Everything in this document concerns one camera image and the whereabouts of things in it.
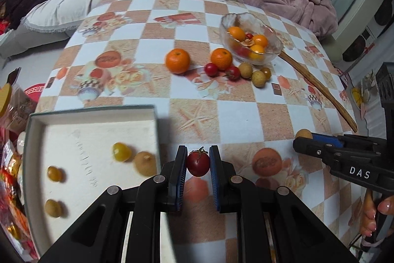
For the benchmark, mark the pile of snack packets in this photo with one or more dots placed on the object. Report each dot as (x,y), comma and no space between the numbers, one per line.
(10,164)

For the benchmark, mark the small brown-yellow cherry tomato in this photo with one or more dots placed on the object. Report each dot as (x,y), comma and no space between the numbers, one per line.
(266,72)

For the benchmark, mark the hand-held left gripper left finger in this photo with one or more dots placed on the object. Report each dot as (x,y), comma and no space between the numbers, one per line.
(181,172)

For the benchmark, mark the small yellow cherry tomato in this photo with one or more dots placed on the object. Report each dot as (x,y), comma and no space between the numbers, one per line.
(54,173)
(53,208)

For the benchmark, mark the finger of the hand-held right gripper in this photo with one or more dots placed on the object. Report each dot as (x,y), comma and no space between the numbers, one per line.
(311,147)
(327,139)

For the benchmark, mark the orange mandarin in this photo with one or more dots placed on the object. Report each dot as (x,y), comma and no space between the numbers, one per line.
(177,61)
(221,59)

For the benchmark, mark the checkered printed tablecloth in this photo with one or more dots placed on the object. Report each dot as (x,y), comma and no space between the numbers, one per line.
(172,109)

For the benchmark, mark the long wooden stick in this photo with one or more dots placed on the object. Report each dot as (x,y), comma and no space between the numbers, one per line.
(320,89)

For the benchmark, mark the small red cherry tomato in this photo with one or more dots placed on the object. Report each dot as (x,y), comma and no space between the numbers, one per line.
(249,36)

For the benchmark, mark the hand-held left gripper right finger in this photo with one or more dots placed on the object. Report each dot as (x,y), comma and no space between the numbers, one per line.
(215,172)

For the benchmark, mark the white appliance with black circles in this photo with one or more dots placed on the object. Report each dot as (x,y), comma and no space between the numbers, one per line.
(367,25)

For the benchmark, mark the red round stool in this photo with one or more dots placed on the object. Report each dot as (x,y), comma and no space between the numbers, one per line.
(33,91)

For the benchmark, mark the dark red cherry tomato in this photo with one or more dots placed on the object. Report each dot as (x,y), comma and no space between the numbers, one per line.
(198,163)

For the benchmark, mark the orange-yellow cherry tomato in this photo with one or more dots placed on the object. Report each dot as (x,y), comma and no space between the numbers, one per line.
(237,33)
(257,51)
(260,40)

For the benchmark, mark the person's right hand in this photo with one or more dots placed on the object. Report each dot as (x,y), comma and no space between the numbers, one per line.
(367,216)

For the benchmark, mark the dark red knitted cloth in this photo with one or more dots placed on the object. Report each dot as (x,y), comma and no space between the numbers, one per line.
(21,5)

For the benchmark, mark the clear glass bowl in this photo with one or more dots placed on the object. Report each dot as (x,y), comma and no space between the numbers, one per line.
(271,35)

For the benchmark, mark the tan longan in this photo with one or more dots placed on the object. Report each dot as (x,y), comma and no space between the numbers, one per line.
(145,163)
(258,78)
(245,69)
(303,134)

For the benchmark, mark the white shallow cardboard box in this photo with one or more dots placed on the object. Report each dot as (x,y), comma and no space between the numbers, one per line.
(89,139)

